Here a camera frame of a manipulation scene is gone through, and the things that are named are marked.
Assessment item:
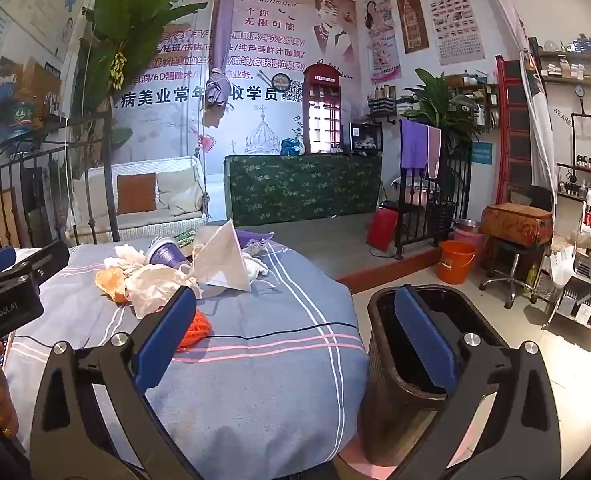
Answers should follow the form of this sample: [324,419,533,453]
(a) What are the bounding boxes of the white hanging cloth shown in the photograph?
[518,50,559,201]

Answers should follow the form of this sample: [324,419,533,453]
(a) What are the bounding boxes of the orange foam net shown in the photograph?
[176,309,214,354]

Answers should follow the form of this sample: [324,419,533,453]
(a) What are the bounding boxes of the brown tower wall poster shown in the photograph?
[393,0,430,55]

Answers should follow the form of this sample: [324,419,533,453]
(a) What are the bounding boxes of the purple hanging cloth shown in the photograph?
[202,0,237,126]

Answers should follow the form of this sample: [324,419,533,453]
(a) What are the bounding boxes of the pink wall poster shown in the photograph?
[364,0,403,85]

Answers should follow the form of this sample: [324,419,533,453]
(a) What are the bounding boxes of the metal swivel stool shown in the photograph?
[479,237,546,307]

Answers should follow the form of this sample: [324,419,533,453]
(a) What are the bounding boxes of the pink towel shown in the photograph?
[427,125,444,180]

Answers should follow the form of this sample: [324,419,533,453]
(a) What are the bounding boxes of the purple paper cup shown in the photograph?
[145,238,192,269]

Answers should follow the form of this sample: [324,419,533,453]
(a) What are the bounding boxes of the black display box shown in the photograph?
[349,122,383,154]

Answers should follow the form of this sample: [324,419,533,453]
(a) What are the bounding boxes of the pink basin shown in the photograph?
[453,220,487,261]

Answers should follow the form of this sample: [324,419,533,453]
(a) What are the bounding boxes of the dark brown waste bin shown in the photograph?
[367,284,513,468]

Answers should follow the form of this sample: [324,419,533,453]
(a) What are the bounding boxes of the black iron bed frame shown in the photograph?
[0,110,122,257]

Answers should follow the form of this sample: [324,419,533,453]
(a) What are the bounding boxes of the white wicker swing sofa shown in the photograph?
[68,156,211,241]

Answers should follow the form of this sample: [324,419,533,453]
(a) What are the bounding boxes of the red bag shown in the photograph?
[366,207,399,253]

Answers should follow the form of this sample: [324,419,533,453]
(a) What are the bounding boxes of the pink plastic stool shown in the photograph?
[335,400,481,479]

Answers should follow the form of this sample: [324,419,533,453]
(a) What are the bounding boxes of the purple towel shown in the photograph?
[400,119,429,178]

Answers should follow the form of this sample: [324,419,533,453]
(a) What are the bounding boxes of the large wall banner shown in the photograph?
[82,0,359,171]

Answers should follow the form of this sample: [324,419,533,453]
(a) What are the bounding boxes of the orange fruit peel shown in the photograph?
[94,266,129,304]

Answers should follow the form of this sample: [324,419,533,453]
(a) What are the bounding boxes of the white display rack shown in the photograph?
[540,200,591,358]

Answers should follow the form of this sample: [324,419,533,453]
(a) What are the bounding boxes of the red ladder shelf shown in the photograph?
[495,56,539,206]

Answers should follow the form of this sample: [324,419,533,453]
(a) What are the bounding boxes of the striped blue-grey blanket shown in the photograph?
[2,237,371,480]

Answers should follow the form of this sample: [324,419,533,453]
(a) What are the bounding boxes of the eyebrow chart wall poster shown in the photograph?
[418,0,486,66]

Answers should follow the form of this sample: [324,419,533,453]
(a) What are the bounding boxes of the black shelf with bottles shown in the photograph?
[368,84,401,121]

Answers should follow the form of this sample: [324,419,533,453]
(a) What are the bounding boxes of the banana plant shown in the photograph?
[78,0,208,161]

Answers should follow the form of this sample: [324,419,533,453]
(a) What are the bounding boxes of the white cushion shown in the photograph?
[158,165,204,216]

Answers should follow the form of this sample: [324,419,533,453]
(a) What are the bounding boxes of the orange cushion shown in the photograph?
[116,173,157,216]

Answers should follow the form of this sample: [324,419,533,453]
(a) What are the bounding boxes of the white tissue wad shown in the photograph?
[242,250,272,279]

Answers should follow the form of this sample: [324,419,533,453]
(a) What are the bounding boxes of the black cable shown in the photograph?
[12,321,359,356]

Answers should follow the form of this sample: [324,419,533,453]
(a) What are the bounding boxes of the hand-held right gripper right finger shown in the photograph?
[393,284,562,480]

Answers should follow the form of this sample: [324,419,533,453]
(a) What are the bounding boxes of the orange bucket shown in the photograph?
[436,240,476,285]

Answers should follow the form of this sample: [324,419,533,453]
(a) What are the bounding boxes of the green patterned counter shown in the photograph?
[224,154,383,227]

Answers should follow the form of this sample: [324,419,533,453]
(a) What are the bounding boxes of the red telephone booth cabinet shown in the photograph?
[303,60,343,155]

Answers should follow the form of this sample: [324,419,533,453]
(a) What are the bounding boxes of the wooden wall shelves with products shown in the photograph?
[525,35,591,201]

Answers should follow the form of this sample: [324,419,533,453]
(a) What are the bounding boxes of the white face mask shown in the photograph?
[189,218,254,294]

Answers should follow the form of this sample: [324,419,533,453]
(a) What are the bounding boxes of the white paper bag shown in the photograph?
[550,247,577,284]

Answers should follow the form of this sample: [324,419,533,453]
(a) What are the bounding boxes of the black metal railing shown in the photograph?
[394,125,473,261]

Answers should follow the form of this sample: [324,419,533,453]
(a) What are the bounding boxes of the cardboard box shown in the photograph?
[15,57,64,116]

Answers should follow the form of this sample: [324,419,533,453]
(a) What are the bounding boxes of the purple plastic bag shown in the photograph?
[235,230,276,252]

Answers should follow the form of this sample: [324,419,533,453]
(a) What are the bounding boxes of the white and blue wall poster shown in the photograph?
[0,0,96,61]

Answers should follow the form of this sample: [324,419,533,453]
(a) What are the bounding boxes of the white tissue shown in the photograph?
[104,245,147,269]
[124,264,202,312]

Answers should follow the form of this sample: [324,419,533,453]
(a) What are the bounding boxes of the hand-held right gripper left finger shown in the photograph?
[30,285,203,480]

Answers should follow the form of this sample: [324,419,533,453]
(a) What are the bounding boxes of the blue wall sign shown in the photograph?
[472,142,495,167]

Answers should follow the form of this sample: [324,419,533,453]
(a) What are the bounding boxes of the potted green plant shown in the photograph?
[400,69,486,146]

